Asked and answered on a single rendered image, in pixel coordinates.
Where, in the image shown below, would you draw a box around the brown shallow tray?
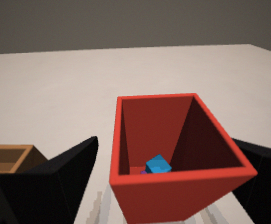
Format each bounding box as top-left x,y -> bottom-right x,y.
0,144 -> 49,174

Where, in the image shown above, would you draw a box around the red square cup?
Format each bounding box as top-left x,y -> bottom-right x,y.
109,93 -> 258,224

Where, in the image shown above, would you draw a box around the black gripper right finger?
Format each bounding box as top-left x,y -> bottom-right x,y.
231,138 -> 271,224

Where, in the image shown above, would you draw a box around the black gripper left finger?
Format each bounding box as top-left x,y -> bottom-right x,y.
0,136 -> 99,224

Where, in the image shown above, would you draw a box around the small blue block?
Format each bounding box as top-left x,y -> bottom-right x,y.
145,154 -> 172,174

